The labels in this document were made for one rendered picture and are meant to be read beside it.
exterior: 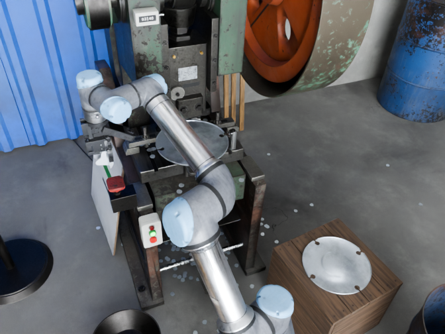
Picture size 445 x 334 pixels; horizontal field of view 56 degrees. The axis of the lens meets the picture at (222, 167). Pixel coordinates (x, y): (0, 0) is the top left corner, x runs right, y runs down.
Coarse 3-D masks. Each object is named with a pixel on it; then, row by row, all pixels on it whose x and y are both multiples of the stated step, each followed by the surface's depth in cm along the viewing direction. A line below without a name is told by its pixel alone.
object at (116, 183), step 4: (116, 176) 152; (120, 176) 152; (108, 180) 150; (112, 180) 150; (116, 180) 150; (120, 180) 150; (108, 184) 149; (112, 184) 149; (116, 184) 149; (120, 184) 149; (124, 184) 150; (108, 188) 148; (112, 188) 147; (116, 188) 148; (120, 188) 148
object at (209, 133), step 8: (192, 120) 176; (192, 128) 172; (200, 128) 173; (208, 128) 173; (216, 128) 173; (160, 136) 168; (200, 136) 168; (208, 136) 169; (216, 136) 169; (224, 136) 169; (160, 144) 163; (168, 144) 164; (208, 144) 165; (216, 144) 165; (224, 144) 165; (160, 152) 160; (168, 152) 160; (176, 152) 160; (216, 152) 161; (224, 152) 161; (168, 160) 156; (176, 160) 157; (184, 160) 157
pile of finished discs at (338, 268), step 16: (320, 240) 186; (336, 240) 186; (304, 256) 178; (320, 256) 179; (336, 256) 178; (352, 256) 179; (320, 272) 173; (336, 272) 172; (352, 272) 173; (368, 272) 174; (336, 288) 167; (352, 288) 168
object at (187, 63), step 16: (192, 32) 149; (176, 48) 142; (192, 48) 144; (176, 64) 146; (192, 64) 148; (176, 80) 150; (192, 80) 152; (176, 96) 153; (192, 96) 155; (192, 112) 158
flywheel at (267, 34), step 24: (264, 0) 153; (288, 0) 144; (312, 0) 131; (264, 24) 164; (312, 24) 128; (264, 48) 169; (288, 48) 151; (312, 48) 131; (264, 72) 166; (288, 72) 148
